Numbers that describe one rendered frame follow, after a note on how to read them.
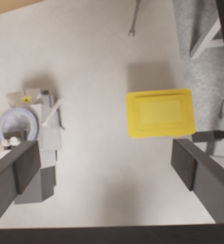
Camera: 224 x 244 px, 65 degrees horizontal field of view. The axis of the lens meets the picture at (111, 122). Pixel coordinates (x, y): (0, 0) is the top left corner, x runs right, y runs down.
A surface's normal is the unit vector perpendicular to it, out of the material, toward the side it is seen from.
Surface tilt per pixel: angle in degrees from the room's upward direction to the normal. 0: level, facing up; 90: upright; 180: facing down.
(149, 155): 0
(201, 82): 0
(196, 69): 0
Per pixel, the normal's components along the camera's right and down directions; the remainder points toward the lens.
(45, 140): 0.99, -0.12
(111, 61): -0.11, -0.14
